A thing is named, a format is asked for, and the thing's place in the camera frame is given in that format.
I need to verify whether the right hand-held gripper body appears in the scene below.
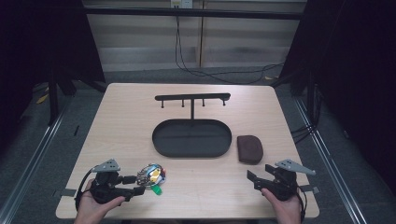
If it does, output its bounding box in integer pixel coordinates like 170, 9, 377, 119
263, 159, 317, 203

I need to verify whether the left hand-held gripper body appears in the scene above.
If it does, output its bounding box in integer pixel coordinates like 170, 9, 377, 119
89, 158, 126, 205

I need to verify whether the person's right hand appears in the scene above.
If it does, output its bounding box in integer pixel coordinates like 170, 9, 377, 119
261, 188, 304, 224

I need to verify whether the person's left hand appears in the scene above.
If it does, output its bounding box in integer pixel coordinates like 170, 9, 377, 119
74, 179, 126, 224

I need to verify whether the grey tape strip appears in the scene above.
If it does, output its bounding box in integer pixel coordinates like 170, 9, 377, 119
51, 188, 78, 198
299, 184, 320, 194

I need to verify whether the brown pouch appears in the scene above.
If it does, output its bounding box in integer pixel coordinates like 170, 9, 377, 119
236, 134, 264, 165

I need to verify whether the black key rack with tray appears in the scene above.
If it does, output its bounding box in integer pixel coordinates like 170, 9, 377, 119
151, 92, 233, 159

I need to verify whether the black stand leg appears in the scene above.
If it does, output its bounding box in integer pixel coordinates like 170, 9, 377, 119
47, 69, 61, 127

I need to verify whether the yellow scrap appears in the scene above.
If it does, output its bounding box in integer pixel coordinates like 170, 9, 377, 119
35, 92, 50, 105

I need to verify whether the black curtain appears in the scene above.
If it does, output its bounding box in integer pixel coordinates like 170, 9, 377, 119
270, 0, 396, 197
0, 0, 106, 157

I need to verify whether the black horizontal bar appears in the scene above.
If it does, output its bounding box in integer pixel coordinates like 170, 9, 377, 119
83, 7, 304, 21

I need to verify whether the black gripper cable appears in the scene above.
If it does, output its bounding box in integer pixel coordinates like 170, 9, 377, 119
74, 167, 95, 212
295, 185, 308, 222

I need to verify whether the metal floor rail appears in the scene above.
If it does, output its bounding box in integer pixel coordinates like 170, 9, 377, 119
0, 97, 74, 224
293, 97, 370, 224

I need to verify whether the bundle of black floor cables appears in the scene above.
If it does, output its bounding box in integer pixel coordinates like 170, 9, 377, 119
290, 123, 316, 146

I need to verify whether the long black wall cable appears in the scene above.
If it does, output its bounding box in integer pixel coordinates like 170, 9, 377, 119
174, 16, 285, 86

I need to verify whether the white wall socket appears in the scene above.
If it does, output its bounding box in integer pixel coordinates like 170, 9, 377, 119
170, 0, 194, 9

